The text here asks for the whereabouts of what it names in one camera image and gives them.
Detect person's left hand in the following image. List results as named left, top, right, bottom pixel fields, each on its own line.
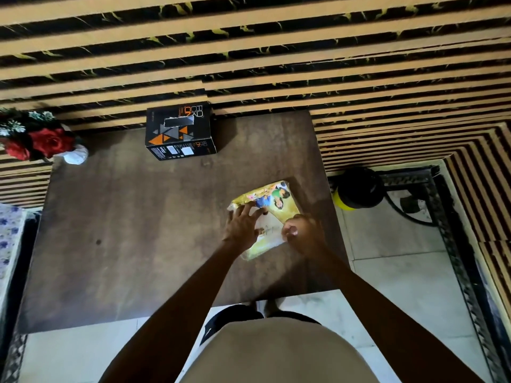
left=222, top=202, right=269, bottom=252

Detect person's right hand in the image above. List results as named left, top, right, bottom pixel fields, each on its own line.
left=281, top=214, right=327, bottom=256

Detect yellow printed packet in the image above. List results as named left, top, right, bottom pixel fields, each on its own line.
left=228, top=180, right=302, bottom=261

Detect person's right forearm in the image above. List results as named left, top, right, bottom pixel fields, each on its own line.
left=310, top=246, right=485, bottom=383

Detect person's left forearm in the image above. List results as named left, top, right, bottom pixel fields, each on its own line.
left=98, top=240, right=245, bottom=383

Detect black and yellow round bottle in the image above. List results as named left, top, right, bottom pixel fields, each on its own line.
left=331, top=166, right=386, bottom=212

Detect dark shorts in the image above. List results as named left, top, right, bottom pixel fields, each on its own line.
left=199, top=303, right=322, bottom=347

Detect black box with orange triangles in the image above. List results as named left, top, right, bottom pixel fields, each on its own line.
left=145, top=101, right=217, bottom=161

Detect beige shirt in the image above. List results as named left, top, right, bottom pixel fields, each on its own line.
left=179, top=317, right=381, bottom=383

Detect white vase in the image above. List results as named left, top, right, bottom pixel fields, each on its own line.
left=54, top=124, right=89, bottom=165

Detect red artificial flower bouquet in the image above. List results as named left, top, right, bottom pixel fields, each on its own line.
left=0, top=107, right=76, bottom=162

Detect blue floral cloth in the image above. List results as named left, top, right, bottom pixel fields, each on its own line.
left=0, top=203, right=28, bottom=315

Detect black cable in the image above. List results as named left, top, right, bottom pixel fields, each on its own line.
left=382, top=183, right=438, bottom=228

